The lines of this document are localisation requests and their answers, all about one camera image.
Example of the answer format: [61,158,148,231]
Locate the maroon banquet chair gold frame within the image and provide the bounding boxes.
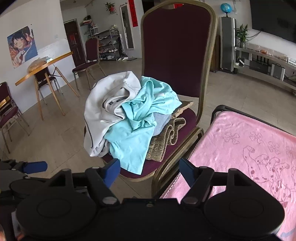
[72,37,107,91]
[35,67,63,102]
[84,2,219,198]
[0,82,30,154]

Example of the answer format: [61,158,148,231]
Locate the white tv stand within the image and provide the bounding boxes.
[233,45,296,95]

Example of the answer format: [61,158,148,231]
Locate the white framed mirror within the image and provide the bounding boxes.
[119,4,136,50]

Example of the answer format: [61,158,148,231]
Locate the off-white jacket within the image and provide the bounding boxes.
[84,71,142,157]

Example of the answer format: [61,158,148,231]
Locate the green bamboo plant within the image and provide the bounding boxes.
[236,24,250,48]

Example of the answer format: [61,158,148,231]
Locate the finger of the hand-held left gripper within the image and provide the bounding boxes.
[22,161,48,174]

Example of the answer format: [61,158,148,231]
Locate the wall poster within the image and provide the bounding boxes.
[7,26,38,69]

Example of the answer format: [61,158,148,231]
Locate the silver tower speaker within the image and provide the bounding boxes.
[220,16,237,74]

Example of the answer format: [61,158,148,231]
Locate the teal t-shirt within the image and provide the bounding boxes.
[104,76,183,175]

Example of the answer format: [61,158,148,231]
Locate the black bed frame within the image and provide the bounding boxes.
[209,105,296,135]

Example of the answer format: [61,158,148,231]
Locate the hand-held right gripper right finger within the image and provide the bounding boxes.
[179,158,253,208]

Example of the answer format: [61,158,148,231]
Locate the blue globe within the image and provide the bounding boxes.
[220,3,233,17]

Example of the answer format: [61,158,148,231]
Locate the wooden table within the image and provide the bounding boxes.
[15,51,80,121]

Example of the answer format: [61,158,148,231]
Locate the black television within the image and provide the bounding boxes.
[250,0,296,43]

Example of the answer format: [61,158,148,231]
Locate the metal shoe rack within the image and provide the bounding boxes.
[92,29,122,61]

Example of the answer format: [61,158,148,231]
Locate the beige knit sweater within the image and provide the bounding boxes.
[145,101,195,162]

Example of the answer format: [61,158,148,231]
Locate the pink printed blanket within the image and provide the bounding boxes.
[159,111,296,241]

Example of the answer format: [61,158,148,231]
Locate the light blue garment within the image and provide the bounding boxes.
[153,112,173,136]

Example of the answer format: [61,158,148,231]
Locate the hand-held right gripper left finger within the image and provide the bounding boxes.
[45,159,121,209]

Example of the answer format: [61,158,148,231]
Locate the clear plastic bag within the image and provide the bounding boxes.
[26,57,55,73]

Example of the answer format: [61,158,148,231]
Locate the red wall banner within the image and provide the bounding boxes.
[128,0,139,28]

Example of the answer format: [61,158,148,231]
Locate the dark brown door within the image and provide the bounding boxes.
[63,20,86,67]

